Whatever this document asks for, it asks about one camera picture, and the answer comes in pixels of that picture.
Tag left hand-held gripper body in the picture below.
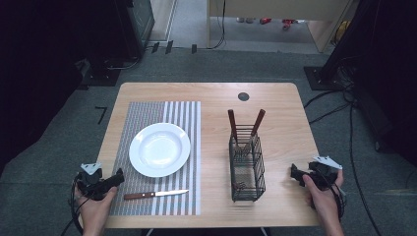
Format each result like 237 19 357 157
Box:
75 161 114 202

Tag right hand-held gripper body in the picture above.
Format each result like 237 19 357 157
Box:
303 155 343 192

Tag person's right hand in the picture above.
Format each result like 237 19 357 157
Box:
301 169 345 228

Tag person's left hand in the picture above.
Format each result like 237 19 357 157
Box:
74 186 119 235

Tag white round plate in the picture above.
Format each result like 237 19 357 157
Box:
128 122 192 179

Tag striped woven placemat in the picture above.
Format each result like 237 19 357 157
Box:
109 100 202 216

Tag black flat stand base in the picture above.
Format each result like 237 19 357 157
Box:
76 58 123 91

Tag yellow object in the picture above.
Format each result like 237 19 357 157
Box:
332 20 351 45

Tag dark cabinet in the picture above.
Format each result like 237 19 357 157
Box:
112 0 155 62

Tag light wooden desk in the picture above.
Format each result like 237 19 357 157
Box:
206 0 357 54

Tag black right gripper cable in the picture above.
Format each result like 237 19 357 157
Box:
323 170 348 221

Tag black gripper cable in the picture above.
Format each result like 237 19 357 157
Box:
60 175 87 236
323 170 348 221

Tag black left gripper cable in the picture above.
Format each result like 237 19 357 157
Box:
60 175 87 236

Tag long black floor cable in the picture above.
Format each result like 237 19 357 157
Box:
347 101 385 236

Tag wooden handled table knife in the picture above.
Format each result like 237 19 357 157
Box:
123 189 190 201

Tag black wire cutlery basket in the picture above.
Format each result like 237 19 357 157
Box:
228 124 267 203

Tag brown-handled utensils in basket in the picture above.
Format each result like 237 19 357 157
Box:
244 108 267 148

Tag black hanging cable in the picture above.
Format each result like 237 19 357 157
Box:
207 0 228 51

